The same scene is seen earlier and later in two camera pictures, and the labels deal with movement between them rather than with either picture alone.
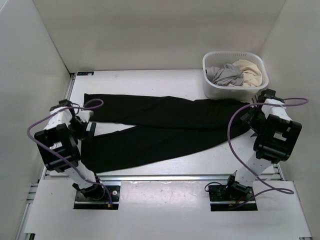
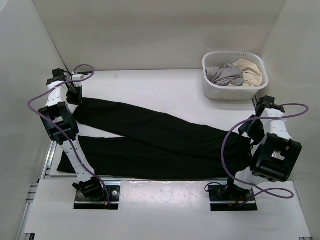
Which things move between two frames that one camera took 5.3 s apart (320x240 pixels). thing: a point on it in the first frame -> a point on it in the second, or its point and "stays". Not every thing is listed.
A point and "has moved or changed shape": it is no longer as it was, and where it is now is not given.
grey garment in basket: (228, 75) stays
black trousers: (165, 128) has moved or changed shape
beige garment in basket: (252, 76) stays
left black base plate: (82, 202) stays
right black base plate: (221, 200) stays
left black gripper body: (78, 129) -> (74, 94)
